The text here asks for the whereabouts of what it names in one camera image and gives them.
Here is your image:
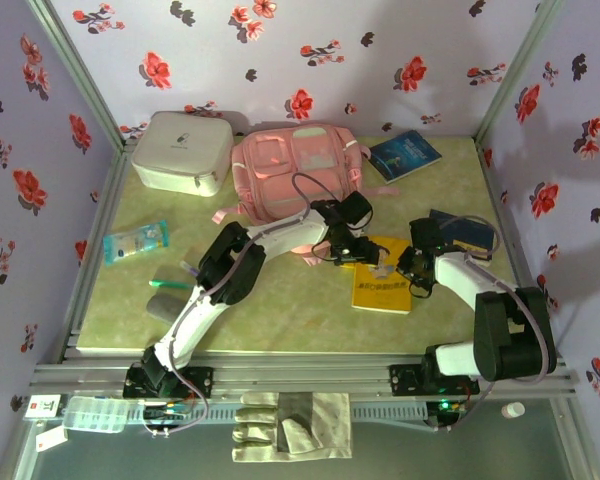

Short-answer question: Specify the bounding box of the yellow book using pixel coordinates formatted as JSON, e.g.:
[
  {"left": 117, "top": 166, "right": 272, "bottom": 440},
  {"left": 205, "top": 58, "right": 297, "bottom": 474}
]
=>
[{"left": 350, "top": 235, "right": 414, "bottom": 316}]

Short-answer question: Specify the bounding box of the dark navy book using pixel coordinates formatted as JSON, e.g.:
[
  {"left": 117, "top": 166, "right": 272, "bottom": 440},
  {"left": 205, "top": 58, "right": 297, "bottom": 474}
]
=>
[{"left": 428, "top": 208, "right": 496, "bottom": 261}]

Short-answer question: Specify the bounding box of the blue Little Prince book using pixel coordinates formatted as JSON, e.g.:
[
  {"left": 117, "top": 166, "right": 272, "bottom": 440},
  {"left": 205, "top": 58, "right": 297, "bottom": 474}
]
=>
[{"left": 368, "top": 129, "right": 443, "bottom": 185}]

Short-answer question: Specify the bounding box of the pink school backpack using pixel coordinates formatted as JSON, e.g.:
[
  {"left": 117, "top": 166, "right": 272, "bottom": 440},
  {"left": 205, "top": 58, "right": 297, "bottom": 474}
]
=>
[{"left": 212, "top": 124, "right": 401, "bottom": 269}]

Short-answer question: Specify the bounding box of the green pen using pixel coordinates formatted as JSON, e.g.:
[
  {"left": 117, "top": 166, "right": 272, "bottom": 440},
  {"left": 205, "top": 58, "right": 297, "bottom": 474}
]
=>
[{"left": 148, "top": 279, "right": 196, "bottom": 291}]

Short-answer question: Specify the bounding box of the teal wet wipes pack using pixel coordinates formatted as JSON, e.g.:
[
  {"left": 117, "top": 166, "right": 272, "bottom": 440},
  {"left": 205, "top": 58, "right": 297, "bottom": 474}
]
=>
[{"left": 102, "top": 220, "right": 171, "bottom": 267}]

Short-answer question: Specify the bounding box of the small circuit board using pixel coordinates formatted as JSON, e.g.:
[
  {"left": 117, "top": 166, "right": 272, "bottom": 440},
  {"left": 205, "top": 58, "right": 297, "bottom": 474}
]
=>
[
  {"left": 142, "top": 402, "right": 194, "bottom": 424},
  {"left": 426, "top": 398, "right": 470, "bottom": 432}
]

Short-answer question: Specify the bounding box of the white zippered storage case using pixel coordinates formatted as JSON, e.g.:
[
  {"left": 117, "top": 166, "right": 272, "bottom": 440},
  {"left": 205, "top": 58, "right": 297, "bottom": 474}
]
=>
[{"left": 130, "top": 110, "right": 235, "bottom": 198}]

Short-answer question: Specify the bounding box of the beige work glove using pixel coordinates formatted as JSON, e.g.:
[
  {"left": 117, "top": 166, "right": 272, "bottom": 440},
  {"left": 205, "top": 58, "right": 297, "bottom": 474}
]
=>
[{"left": 231, "top": 391, "right": 354, "bottom": 464}]

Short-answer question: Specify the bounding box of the clear plastic organiser box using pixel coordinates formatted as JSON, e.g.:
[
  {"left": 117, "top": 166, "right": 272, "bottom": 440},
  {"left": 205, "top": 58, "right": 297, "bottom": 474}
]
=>
[{"left": 62, "top": 395, "right": 131, "bottom": 435}]

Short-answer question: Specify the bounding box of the white red printed card box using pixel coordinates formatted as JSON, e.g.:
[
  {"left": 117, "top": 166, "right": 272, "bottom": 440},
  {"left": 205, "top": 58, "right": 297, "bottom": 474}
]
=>
[{"left": 27, "top": 394, "right": 61, "bottom": 419}]

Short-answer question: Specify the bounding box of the white paper tag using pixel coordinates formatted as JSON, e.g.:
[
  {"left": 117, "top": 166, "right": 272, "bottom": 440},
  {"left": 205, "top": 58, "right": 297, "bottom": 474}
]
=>
[{"left": 34, "top": 427, "right": 69, "bottom": 454}]

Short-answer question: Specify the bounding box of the grey right arm cable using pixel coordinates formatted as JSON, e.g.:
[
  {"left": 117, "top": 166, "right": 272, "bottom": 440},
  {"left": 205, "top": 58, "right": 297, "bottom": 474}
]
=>
[{"left": 432, "top": 213, "right": 554, "bottom": 434}]

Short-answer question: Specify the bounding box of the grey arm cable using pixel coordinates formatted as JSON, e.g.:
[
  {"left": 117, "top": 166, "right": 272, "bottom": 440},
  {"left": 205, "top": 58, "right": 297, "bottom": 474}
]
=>
[
  {"left": 432, "top": 213, "right": 554, "bottom": 434},
  {"left": 139, "top": 171, "right": 366, "bottom": 440}
]

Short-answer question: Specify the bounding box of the grey left arm cable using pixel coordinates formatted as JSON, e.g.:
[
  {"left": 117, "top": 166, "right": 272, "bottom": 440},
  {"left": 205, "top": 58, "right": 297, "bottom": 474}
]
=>
[{"left": 139, "top": 171, "right": 366, "bottom": 440}]

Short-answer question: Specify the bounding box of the aluminium side rail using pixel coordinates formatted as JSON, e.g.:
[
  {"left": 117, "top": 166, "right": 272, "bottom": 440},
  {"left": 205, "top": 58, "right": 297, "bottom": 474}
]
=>
[
  {"left": 474, "top": 139, "right": 569, "bottom": 361},
  {"left": 57, "top": 142, "right": 134, "bottom": 362}
]

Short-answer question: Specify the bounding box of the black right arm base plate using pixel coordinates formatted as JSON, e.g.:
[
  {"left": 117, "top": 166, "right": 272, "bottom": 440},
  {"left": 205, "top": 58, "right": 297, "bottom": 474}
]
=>
[{"left": 388, "top": 363, "right": 481, "bottom": 397}]

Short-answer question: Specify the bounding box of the grey slotted cable duct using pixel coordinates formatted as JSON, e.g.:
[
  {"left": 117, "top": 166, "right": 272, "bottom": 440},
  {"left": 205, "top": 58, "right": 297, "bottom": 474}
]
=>
[{"left": 129, "top": 402, "right": 429, "bottom": 426}]

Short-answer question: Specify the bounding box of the long aluminium base rail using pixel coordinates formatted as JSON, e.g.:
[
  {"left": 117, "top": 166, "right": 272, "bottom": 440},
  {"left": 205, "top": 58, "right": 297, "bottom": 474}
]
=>
[{"left": 28, "top": 352, "right": 579, "bottom": 401}]

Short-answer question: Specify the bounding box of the aluminium corner post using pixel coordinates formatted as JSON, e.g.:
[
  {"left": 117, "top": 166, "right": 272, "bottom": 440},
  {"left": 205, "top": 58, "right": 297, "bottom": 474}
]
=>
[
  {"left": 473, "top": 0, "right": 567, "bottom": 147},
  {"left": 25, "top": 0, "right": 131, "bottom": 151}
]

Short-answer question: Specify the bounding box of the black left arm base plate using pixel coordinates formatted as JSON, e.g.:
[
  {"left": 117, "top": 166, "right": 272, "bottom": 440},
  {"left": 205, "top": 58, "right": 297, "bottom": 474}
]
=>
[{"left": 122, "top": 364, "right": 215, "bottom": 400}]

